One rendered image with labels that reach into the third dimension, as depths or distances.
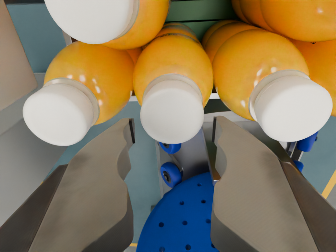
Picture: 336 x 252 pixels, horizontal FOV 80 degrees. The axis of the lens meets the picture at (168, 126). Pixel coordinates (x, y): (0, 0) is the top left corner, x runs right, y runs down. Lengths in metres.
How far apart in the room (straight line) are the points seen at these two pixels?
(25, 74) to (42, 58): 1.22
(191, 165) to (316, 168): 1.68
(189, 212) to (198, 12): 0.27
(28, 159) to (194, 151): 0.74
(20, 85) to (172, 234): 0.24
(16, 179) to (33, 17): 0.87
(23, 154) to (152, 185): 1.15
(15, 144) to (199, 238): 0.77
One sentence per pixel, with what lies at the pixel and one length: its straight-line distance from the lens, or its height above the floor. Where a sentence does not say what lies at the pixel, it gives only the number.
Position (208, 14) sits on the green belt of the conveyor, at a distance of 0.31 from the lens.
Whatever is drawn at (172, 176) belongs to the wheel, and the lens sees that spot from 0.33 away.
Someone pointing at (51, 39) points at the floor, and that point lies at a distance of 1.41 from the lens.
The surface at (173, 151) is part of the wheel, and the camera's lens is 0.29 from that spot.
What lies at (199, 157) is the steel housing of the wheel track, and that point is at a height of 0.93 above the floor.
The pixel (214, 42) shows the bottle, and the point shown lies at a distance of 0.24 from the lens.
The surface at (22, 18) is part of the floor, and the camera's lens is 1.47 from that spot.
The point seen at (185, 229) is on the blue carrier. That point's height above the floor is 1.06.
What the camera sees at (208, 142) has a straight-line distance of 0.29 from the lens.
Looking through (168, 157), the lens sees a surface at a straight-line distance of 0.36.
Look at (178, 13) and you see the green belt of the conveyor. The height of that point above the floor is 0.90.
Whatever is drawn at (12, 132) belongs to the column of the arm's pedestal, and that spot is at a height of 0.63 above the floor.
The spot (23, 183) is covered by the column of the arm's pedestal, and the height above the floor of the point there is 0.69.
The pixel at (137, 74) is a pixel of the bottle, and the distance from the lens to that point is 0.16.
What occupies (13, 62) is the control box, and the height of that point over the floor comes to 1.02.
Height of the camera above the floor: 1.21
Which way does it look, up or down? 58 degrees down
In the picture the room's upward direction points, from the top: 177 degrees counter-clockwise
